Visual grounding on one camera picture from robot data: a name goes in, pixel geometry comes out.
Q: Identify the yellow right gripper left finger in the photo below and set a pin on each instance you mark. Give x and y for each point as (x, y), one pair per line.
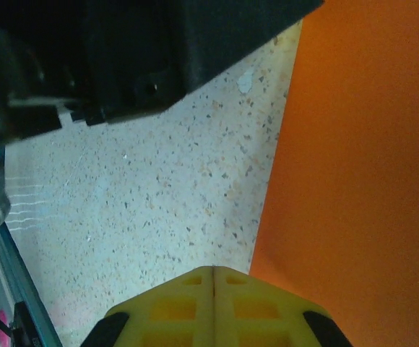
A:
(141, 325)

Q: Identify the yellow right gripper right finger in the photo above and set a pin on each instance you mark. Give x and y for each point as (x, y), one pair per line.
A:
(289, 325)

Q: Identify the orange square paper sheet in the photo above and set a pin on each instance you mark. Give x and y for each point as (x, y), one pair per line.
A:
(357, 162)

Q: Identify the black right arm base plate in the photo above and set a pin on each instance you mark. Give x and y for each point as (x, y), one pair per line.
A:
(23, 329)

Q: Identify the long aluminium frame rail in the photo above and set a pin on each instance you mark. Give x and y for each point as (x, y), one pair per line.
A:
(14, 267)

